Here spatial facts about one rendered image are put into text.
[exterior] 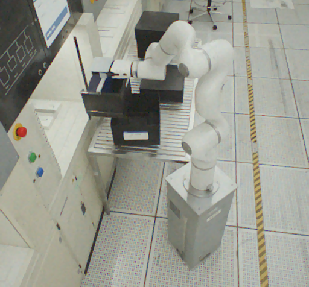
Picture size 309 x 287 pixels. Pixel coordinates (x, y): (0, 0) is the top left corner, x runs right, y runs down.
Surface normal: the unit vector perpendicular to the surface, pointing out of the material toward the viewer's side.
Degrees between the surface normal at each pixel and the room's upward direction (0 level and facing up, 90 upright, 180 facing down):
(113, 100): 90
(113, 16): 0
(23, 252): 0
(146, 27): 0
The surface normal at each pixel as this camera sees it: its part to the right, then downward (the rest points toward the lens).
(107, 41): -0.04, -0.68
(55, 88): -0.15, 0.73
